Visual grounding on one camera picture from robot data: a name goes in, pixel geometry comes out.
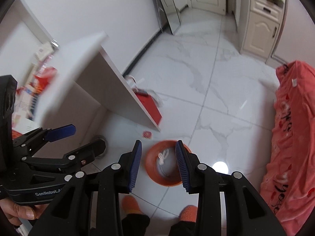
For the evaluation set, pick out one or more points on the white plastic bag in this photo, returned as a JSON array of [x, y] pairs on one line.
[[130, 81]]

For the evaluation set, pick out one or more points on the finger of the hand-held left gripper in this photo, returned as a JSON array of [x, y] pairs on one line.
[[81, 153], [61, 131]]

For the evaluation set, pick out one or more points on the person's orange slipper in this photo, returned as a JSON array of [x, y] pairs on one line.
[[131, 205], [189, 213]]

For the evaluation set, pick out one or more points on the pink printed blanket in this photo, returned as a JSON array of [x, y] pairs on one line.
[[290, 140]]

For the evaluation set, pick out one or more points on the person's leg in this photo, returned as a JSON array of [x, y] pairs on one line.
[[135, 225], [183, 229]]

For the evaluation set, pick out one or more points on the small red round wrapper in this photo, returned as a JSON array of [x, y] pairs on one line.
[[147, 135]]

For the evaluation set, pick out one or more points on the person's left leg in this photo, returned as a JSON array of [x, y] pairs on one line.
[[135, 225]]

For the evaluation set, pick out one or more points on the orange plastic bin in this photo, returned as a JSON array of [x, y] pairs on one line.
[[152, 158]]

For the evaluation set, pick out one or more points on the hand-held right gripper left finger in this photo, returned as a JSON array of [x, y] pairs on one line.
[[134, 169]]

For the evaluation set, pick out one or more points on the person's left hand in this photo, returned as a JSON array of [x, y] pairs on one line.
[[23, 211]]

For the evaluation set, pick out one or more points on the leaning mirror panel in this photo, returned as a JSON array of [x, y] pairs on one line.
[[169, 7]]

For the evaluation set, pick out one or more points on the cream cabinet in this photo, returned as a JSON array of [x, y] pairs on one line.
[[260, 29]]

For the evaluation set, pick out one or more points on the white and pink box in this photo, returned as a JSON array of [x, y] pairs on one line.
[[43, 51]]

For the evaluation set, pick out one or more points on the white table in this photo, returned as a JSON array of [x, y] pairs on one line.
[[73, 66]]

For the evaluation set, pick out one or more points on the red paper bag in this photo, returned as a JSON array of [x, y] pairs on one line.
[[150, 108]]

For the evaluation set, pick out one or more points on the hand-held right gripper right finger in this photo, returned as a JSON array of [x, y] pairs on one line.
[[182, 170]]

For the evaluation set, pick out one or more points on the person's left orange slipper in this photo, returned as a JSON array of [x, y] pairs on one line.
[[131, 205]]

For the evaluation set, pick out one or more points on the person's right leg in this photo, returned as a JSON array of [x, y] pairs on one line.
[[183, 229]]

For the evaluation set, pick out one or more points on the red box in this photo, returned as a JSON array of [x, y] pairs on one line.
[[45, 77]]

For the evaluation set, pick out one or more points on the person's right orange slipper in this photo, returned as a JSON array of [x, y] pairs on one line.
[[189, 213]]

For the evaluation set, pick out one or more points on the white crumpled paper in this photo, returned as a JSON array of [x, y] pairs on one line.
[[161, 159]]

